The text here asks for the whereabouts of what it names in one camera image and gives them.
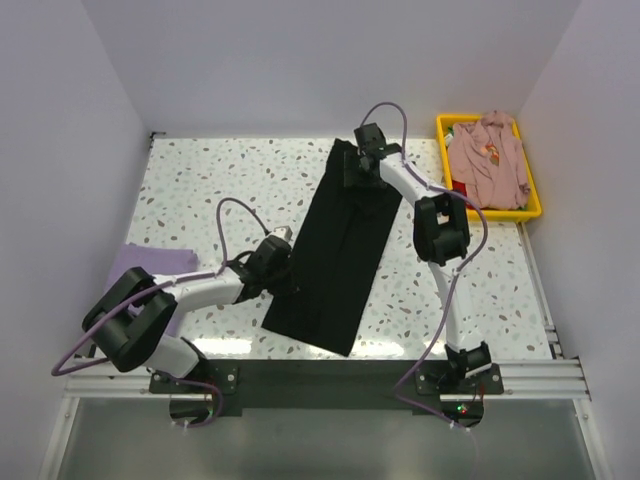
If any red garment in bin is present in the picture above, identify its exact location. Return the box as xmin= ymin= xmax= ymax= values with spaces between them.
xmin=452 ymin=181 xmax=469 ymax=202

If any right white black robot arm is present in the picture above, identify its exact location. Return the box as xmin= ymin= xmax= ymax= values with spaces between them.
xmin=344 ymin=123 xmax=492 ymax=393

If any aluminium extrusion rail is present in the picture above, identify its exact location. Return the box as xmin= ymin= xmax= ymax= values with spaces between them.
xmin=64 ymin=359 xmax=590 ymax=400

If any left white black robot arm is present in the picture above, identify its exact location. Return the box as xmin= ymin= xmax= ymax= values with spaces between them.
xmin=82 ymin=228 xmax=293 ymax=392

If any yellow plastic bin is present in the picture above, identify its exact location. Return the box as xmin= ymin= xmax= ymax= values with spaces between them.
xmin=436 ymin=114 xmax=542 ymax=222

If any black t shirt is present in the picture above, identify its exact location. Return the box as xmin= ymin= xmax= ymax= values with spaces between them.
xmin=262 ymin=139 xmax=402 ymax=356

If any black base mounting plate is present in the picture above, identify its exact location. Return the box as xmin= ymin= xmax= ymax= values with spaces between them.
xmin=149 ymin=359 xmax=505 ymax=426

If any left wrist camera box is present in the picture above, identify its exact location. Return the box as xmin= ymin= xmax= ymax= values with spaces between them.
xmin=270 ymin=226 xmax=293 ymax=243

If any folded lavender t shirt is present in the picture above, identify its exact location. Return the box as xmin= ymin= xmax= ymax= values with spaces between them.
xmin=114 ymin=242 xmax=200 ymax=341

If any pink shirt in bin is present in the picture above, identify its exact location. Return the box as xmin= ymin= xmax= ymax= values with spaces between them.
xmin=447 ymin=111 xmax=531 ymax=210

